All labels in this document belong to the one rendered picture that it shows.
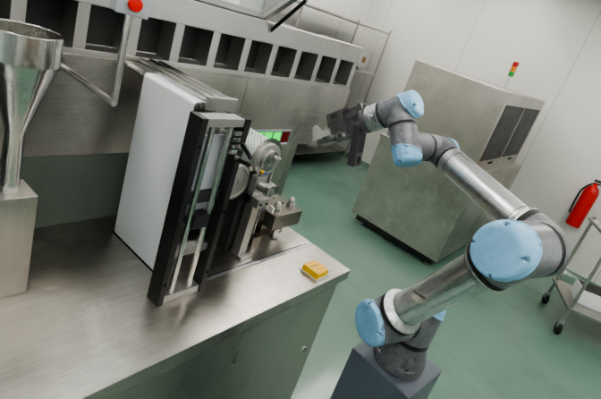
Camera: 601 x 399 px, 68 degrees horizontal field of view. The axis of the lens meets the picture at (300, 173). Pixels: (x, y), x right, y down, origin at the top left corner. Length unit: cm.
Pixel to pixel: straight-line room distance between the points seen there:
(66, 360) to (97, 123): 67
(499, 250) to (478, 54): 505
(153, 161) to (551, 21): 501
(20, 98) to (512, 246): 100
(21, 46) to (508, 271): 100
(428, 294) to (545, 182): 469
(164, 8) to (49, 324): 91
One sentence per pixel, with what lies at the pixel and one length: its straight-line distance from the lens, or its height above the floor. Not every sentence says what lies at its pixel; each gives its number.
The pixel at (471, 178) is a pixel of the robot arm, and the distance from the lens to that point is 118.
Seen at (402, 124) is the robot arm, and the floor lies 155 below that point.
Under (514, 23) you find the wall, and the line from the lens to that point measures 586.
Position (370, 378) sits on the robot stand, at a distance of 139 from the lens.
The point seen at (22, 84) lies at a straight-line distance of 104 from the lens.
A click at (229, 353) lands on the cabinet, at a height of 75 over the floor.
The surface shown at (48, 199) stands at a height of 100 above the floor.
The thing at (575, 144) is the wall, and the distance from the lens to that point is 563.
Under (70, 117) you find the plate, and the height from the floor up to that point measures 126.
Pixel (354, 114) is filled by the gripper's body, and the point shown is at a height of 151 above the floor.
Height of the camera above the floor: 173
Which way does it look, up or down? 19 degrees down
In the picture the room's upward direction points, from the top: 19 degrees clockwise
